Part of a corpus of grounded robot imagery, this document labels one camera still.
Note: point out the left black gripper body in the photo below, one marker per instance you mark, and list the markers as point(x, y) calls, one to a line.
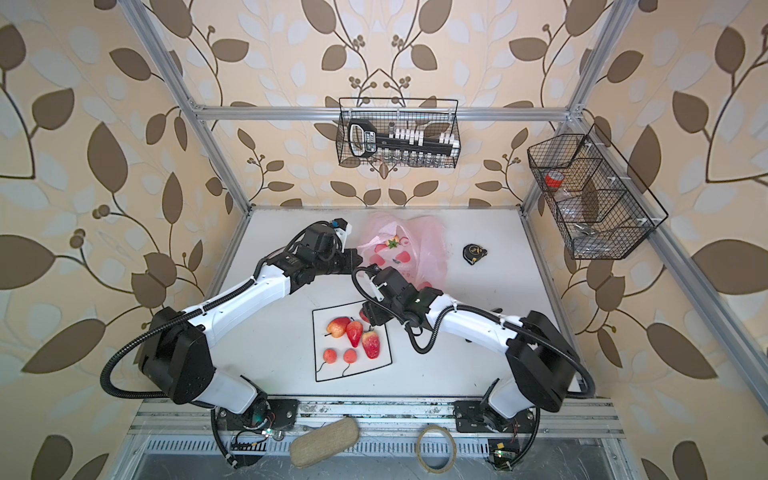
point(335, 261)

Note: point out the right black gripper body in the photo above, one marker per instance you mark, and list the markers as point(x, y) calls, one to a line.
point(381, 310)

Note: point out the red fake strawberry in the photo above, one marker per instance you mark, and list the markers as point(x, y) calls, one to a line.
point(371, 344)
point(354, 332)

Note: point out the pink plastic fruit-print bag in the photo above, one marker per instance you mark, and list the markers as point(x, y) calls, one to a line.
point(422, 263)

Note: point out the red yellow fake apple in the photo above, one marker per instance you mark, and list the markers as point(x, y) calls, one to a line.
point(338, 326)

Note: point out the small red fake cherry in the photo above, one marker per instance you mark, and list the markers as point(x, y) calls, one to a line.
point(350, 357)

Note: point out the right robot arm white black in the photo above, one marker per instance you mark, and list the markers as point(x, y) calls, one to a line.
point(545, 369)

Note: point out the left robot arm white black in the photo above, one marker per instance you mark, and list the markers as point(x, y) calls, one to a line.
point(175, 352)

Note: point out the fake fruits inside bag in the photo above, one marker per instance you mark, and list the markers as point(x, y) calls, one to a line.
point(392, 243)

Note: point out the white mat with black border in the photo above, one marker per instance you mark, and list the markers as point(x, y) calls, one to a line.
point(321, 318)

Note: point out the black tape measure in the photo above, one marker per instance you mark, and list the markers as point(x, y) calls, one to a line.
point(473, 253)

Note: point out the black tool set in basket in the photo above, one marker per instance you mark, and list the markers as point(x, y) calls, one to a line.
point(364, 141)

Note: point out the clear tape roll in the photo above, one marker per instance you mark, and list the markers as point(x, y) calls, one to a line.
point(436, 449)

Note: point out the beige sponge block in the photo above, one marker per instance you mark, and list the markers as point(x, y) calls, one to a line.
point(323, 443)

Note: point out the red-capped item in basket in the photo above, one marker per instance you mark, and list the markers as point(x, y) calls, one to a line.
point(553, 180)

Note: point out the back black wire basket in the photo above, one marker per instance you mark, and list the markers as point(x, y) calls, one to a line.
point(432, 114)

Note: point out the black wire basket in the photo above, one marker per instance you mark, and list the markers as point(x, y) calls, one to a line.
point(432, 114)
point(604, 209)

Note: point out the right black wire basket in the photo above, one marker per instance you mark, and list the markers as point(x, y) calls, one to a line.
point(604, 209)

